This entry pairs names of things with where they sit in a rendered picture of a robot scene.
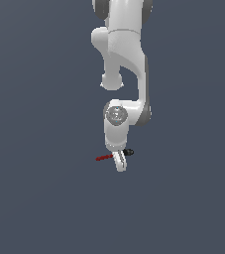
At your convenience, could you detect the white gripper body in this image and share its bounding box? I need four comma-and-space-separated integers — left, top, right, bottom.
104, 122, 131, 153

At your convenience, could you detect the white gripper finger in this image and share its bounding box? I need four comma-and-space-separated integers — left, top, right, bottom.
118, 149, 129, 173
112, 150, 123, 173

